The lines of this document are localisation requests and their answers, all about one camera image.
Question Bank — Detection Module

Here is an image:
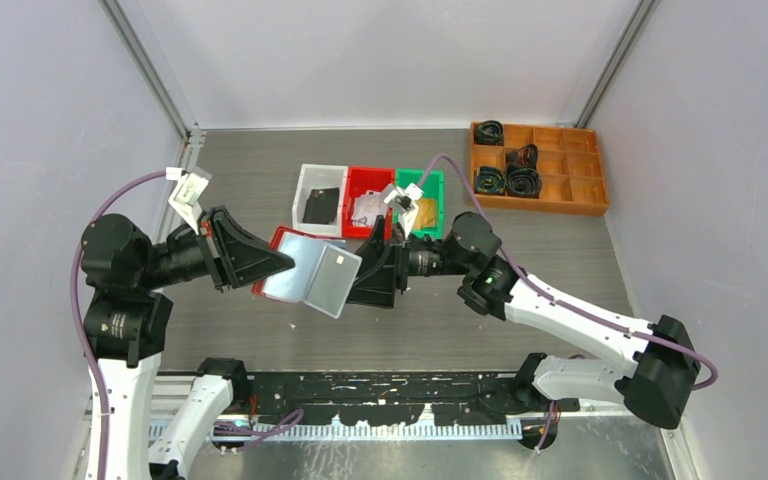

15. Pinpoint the red plastic bin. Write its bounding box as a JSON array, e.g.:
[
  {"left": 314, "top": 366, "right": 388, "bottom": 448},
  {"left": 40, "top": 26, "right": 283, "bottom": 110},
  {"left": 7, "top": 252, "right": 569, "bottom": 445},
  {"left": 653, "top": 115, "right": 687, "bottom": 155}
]
[{"left": 341, "top": 166, "right": 395, "bottom": 239}]

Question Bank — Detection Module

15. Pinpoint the gold credit card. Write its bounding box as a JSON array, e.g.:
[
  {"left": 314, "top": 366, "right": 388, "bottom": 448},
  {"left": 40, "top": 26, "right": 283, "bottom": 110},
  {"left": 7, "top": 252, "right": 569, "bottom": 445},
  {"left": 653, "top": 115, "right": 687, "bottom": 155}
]
[{"left": 413, "top": 197, "right": 438, "bottom": 231}]

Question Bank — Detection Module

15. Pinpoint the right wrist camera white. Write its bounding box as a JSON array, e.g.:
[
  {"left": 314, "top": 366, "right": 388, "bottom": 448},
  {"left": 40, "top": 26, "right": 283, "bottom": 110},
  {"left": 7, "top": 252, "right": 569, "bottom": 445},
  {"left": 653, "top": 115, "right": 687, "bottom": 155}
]
[{"left": 381, "top": 183, "right": 423, "bottom": 239}]

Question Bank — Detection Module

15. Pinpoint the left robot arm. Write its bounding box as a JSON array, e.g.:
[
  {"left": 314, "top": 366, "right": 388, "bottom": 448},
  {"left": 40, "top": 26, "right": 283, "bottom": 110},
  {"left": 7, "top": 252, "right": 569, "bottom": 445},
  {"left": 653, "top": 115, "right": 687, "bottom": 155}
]
[{"left": 79, "top": 207, "right": 294, "bottom": 479}]

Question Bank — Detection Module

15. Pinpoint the black credit card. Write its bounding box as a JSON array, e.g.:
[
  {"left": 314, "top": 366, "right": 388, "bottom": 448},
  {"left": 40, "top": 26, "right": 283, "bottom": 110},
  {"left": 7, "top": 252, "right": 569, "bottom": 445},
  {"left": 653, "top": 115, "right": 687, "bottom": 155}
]
[{"left": 302, "top": 187, "right": 341, "bottom": 225}]

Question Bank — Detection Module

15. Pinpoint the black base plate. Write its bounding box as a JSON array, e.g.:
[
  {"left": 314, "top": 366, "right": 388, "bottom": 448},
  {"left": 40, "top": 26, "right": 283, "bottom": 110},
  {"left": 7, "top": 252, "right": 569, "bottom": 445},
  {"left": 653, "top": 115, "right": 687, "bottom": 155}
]
[{"left": 224, "top": 371, "right": 548, "bottom": 427}]

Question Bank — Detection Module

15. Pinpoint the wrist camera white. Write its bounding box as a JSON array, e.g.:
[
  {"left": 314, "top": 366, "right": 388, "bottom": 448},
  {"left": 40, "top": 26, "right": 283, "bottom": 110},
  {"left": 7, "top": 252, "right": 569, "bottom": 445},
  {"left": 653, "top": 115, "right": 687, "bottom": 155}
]
[
  {"left": 165, "top": 167, "right": 212, "bottom": 233},
  {"left": 381, "top": 183, "right": 423, "bottom": 239}
]

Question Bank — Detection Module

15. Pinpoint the white credit card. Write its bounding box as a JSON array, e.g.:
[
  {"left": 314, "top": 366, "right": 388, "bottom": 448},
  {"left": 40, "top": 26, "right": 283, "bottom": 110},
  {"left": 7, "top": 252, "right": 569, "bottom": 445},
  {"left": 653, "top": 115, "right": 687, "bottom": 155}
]
[{"left": 350, "top": 190, "right": 389, "bottom": 227}]

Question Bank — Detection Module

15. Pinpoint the red leather card holder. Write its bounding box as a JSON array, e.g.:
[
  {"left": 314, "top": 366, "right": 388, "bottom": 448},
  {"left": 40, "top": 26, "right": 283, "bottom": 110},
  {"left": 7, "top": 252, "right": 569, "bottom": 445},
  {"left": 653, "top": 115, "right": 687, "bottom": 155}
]
[{"left": 252, "top": 226, "right": 362, "bottom": 318}]

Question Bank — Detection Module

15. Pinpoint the orange compartment tray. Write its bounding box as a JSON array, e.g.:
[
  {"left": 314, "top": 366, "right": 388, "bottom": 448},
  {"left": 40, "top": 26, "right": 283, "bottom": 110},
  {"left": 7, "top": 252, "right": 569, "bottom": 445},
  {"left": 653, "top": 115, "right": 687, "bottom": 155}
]
[{"left": 467, "top": 121, "right": 610, "bottom": 216}]

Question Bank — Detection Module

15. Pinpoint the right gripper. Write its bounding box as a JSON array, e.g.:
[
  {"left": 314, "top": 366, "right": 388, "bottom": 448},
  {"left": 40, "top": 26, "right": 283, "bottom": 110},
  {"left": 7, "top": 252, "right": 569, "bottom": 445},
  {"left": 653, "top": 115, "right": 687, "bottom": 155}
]
[{"left": 336, "top": 213, "right": 474, "bottom": 307}]

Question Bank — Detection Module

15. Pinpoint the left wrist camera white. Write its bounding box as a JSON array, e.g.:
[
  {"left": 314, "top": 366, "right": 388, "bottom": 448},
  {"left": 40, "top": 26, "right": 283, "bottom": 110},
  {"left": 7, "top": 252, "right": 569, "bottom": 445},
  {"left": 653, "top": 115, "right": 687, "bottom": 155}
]
[{"left": 165, "top": 167, "right": 212, "bottom": 233}]

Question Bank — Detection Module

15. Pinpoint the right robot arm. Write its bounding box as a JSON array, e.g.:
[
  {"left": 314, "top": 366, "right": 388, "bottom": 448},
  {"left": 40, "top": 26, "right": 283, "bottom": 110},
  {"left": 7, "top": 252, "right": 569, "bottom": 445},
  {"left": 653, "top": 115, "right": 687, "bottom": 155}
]
[{"left": 348, "top": 212, "right": 704, "bottom": 429}]

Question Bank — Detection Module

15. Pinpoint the green plastic bin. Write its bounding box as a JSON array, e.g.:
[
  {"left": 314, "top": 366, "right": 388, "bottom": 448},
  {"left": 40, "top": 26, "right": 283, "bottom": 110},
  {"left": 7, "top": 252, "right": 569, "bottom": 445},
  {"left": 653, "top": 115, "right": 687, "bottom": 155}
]
[{"left": 395, "top": 168, "right": 445, "bottom": 239}]

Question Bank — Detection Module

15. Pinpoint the white plastic bin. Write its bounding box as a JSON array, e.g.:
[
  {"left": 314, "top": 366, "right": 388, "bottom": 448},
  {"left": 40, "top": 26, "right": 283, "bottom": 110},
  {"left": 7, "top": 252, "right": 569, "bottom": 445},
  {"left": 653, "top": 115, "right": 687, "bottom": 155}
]
[{"left": 291, "top": 163, "right": 348, "bottom": 238}]

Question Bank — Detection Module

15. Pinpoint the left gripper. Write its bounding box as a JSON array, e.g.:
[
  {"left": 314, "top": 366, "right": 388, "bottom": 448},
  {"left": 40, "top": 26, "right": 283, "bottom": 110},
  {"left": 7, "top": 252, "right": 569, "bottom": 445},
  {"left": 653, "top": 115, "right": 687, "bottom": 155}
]
[{"left": 139, "top": 201, "right": 295, "bottom": 287}]

